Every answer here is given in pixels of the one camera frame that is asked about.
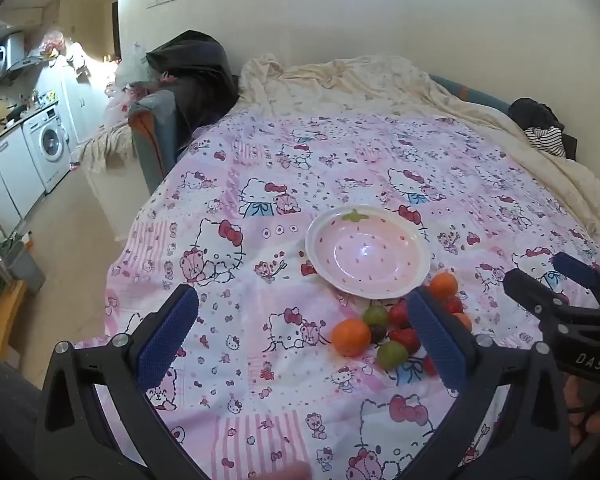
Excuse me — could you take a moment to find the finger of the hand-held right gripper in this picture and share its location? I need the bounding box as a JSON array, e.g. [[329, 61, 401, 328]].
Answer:
[[503, 268, 600, 333], [551, 252, 600, 311]]

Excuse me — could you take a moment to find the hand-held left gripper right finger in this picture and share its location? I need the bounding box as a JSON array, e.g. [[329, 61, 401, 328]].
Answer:
[[399, 286, 573, 480]]

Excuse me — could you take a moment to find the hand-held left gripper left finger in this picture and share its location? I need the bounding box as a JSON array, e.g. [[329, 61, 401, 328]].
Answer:
[[34, 284, 211, 480]]

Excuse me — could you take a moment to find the large orange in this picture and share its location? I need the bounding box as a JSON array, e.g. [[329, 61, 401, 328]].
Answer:
[[331, 318, 372, 358]]

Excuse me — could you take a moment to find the pink strawberry-print plate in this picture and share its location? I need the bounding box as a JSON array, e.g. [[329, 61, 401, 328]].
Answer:
[[305, 206, 432, 300]]

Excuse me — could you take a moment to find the person's right hand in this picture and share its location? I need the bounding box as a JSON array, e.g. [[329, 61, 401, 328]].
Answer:
[[564, 374, 600, 448]]

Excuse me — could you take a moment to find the striped cloth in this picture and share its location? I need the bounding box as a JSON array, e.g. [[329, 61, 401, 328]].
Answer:
[[524, 126, 567, 157]]

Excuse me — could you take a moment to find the pink cartoon printed blanket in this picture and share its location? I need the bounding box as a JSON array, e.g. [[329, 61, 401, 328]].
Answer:
[[75, 112, 600, 480]]

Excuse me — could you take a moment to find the grey bin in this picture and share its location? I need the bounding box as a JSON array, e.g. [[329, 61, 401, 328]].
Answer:
[[2, 240, 47, 297]]

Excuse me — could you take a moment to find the black clothing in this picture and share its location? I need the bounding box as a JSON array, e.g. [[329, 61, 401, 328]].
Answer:
[[508, 97, 581, 162]]

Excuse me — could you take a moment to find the cream hanging cloth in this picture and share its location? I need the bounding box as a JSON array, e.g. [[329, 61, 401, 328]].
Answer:
[[74, 124, 137, 173]]

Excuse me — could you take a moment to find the white kitchen cabinet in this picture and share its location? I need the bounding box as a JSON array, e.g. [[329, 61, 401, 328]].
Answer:
[[0, 124, 47, 233]]

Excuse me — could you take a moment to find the white washing machine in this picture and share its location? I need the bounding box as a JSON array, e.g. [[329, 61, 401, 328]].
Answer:
[[21, 105, 74, 194]]

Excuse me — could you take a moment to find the white tall cupboard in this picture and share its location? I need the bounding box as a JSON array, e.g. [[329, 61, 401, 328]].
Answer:
[[55, 54, 108, 147]]

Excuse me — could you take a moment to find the black bag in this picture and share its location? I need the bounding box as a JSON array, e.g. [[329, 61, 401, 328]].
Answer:
[[146, 30, 239, 161]]

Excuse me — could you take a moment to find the cream floral duvet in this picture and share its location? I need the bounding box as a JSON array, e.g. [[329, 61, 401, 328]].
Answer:
[[237, 54, 600, 261]]

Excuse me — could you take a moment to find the white plastic bag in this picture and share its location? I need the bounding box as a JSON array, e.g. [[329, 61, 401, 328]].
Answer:
[[113, 42, 154, 92]]

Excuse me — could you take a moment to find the red plastic bag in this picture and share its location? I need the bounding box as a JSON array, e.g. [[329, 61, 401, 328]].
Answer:
[[39, 29, 70, 59]]

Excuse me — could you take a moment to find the grey range hood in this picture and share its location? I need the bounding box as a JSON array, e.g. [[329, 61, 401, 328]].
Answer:
[[0, 30, 37, 82]]

